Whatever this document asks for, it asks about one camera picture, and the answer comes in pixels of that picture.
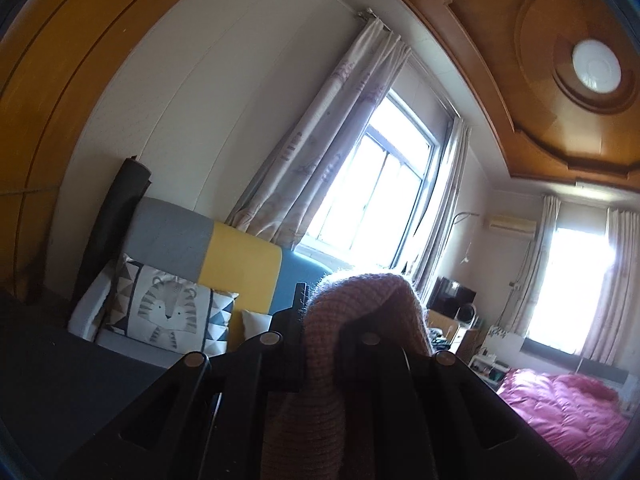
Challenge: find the white shelf unit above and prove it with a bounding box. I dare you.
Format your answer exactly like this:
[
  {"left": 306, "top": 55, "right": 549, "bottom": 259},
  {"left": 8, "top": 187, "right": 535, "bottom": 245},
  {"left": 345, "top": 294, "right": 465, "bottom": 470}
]
[{"left": 470, "top": 354, "right": 507, "bottom": 387}]

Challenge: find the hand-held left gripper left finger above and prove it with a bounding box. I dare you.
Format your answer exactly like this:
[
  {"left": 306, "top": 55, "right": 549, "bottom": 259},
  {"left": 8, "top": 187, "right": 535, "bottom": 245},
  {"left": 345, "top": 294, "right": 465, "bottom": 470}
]
[{"left": 60, "top": 282, "right": 307, "bottom": 480}]

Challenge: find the large window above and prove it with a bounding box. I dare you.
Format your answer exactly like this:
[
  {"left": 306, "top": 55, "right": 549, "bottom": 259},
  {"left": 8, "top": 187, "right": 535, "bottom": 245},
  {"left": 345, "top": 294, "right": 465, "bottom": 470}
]
[{"left": 295, "top": 89, "right": 453, "bottom": 273}]

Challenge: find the grey yellow blue headboard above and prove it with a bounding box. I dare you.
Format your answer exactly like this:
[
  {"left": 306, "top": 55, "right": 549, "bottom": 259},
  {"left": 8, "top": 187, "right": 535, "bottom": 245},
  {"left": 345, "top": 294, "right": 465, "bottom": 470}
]
[{"left": 125, "top": 197, "right": 332, "bottom": 357}]

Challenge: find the black monitor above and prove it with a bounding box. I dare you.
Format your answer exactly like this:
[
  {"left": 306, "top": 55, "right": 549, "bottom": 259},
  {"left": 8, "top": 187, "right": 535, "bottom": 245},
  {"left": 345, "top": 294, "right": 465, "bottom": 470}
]
[{"left": 430, "top": 276, "right": 477, "bottom": 319}]

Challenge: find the pink knitted sweater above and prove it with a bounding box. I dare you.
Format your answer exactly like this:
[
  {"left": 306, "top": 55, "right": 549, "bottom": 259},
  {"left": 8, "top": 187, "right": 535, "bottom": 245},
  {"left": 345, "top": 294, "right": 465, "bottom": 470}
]
[{"left": 265, "top": 270, "right": 432, "bottom": 480}]

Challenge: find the wall air conditioner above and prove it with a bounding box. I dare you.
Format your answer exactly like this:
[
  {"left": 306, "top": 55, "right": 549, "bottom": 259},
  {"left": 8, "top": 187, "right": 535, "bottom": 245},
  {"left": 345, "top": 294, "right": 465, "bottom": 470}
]
[{"left": 487, "top": 214, "right": 537, "bottom": 237}]

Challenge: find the deer print pillow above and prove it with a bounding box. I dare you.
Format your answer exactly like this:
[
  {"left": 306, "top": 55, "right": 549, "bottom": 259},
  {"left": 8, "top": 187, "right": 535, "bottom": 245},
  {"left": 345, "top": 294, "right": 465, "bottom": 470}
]
[{"left": 242, "top": 310, "right": 274, "bottom": 342}]

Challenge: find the patterned window curtain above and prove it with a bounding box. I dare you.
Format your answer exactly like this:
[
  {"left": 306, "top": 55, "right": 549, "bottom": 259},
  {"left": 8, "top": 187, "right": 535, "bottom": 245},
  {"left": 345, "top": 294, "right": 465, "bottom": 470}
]
[
  {"left": 405, "top": 120, "right": 472, "bottom": 301},
  {"left": 225, "top": 10, "right": 412, "bottom": 251}
]

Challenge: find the rolled black mat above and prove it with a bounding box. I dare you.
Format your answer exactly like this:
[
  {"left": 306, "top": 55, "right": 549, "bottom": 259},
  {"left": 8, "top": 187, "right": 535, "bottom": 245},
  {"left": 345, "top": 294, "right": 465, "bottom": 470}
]
[{"left": 75, "top": 156, "right": 151, "bottom": 301}]

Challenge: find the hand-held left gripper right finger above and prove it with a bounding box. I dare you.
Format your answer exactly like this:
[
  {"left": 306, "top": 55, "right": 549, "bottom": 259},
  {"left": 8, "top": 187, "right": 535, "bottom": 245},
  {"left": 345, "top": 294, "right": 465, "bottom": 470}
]
[{"left": 340, "top": 330, "right": 578, "bottom": 480}]

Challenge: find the tiger print pillow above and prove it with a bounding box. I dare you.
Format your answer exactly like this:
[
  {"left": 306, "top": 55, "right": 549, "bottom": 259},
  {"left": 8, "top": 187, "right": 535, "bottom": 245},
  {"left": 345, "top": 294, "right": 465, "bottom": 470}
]
[{"left": 100, "top": 254, "right": 239, "bottom": 357}]

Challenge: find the cluttered wooden desk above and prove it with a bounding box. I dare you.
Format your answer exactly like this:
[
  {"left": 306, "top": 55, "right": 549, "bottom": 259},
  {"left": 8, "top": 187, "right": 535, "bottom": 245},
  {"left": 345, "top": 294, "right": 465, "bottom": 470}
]
[{"left": 425, "top": 310, "right": 482, "bottom": 363}]

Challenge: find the round ceiling lamp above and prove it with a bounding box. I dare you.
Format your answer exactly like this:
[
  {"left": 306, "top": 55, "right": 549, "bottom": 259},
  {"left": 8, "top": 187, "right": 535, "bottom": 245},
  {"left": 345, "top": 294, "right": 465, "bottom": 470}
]
[{"left": 572, "top": 39, "right": 622, "bottom": 94}]

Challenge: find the plain white curtain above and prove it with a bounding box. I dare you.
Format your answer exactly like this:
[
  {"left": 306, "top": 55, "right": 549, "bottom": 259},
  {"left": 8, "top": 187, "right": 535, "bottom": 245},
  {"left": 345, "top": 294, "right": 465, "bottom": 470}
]
[
  {"left": 580, "top": 207, "right": 640, "bottom": 367},
  {"left": 500, "top": 195, "right": 562, "bottom": 336}
]

